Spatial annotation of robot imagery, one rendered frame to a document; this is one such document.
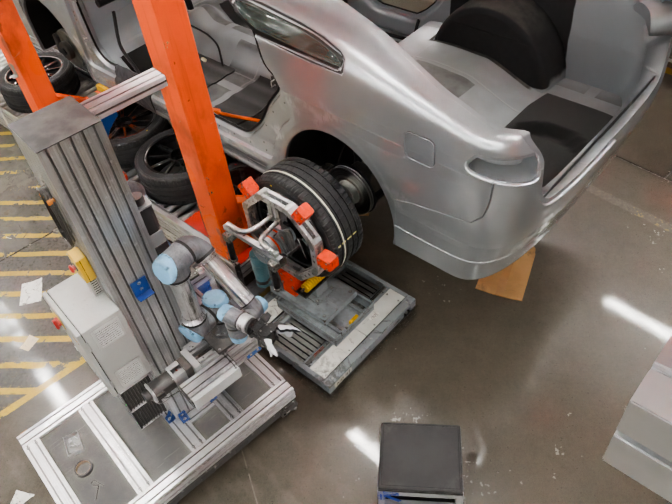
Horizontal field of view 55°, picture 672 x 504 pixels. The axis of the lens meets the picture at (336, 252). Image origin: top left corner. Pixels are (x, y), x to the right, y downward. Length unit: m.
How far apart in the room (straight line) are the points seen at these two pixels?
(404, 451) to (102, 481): 1.54
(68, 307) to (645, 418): 2.63
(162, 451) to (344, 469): 0.96
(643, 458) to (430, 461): 2.67
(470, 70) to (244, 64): 1.70
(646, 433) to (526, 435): 3.18
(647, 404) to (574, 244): 4.14
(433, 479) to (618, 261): 2.14
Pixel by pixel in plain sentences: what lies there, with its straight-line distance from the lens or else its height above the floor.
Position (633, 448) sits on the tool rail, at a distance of 0.59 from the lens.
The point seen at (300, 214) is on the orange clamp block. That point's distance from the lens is 3.15.
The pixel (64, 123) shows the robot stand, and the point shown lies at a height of 2.03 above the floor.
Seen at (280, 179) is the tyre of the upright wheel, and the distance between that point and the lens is 3.31.
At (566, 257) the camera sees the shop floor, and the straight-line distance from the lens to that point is 4.58.
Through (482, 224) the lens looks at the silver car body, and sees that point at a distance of 3.01.
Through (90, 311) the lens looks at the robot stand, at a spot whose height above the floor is 1.23.
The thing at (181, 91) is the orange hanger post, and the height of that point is 1.68.
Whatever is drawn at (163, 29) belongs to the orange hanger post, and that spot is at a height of 1.99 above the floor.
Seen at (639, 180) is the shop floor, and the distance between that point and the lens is 5.30.
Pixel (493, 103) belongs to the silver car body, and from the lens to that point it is 4.19.
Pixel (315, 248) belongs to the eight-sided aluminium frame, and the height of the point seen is 0.94.
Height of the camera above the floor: 3.27
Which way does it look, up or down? 46 degrees down
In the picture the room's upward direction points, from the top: 7 degrees counter-clockwise
